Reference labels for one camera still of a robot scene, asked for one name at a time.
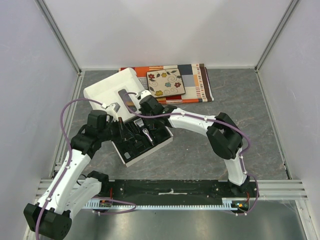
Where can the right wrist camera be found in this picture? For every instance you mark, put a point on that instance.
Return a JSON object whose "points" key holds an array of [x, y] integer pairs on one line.
{"points": [[142, 94]]}

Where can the grey cable duct rail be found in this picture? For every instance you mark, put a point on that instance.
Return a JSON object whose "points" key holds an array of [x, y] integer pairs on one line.
{"points": [[100, 205]]}

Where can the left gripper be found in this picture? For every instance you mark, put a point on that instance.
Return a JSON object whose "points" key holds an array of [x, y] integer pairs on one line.
{"points": [[123, 130]]}

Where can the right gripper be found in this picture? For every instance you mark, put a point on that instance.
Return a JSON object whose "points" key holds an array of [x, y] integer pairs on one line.
{"points": [[146, 122]]}

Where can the patchwork orange cloth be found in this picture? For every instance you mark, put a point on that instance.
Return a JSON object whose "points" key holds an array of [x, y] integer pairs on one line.
{"points": [[195, 78]]}

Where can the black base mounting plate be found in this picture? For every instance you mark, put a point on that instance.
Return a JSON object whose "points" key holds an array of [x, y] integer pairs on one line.
{"points": [[155, 191]]}

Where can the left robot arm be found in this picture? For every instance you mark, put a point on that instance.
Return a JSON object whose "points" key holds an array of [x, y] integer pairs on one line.
{"points": [[53, 214]]}

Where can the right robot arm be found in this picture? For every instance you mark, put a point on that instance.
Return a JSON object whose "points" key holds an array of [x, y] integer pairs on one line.
{"points": [[220, 130]]}

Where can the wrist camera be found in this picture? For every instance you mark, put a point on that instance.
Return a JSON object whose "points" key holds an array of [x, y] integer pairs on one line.
{"points": [[142, 94], [111, 109]]}

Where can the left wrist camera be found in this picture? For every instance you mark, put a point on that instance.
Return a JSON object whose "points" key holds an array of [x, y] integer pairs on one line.
{"points": [[111, 109]]}

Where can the white hair clipper kit box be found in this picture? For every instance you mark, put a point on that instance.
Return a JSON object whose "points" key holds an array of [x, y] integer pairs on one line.
{"points": [[112, 90]]}

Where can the floral square plate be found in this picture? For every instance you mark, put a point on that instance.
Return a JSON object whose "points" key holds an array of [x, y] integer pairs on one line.
{"points": [[165, 83]]}

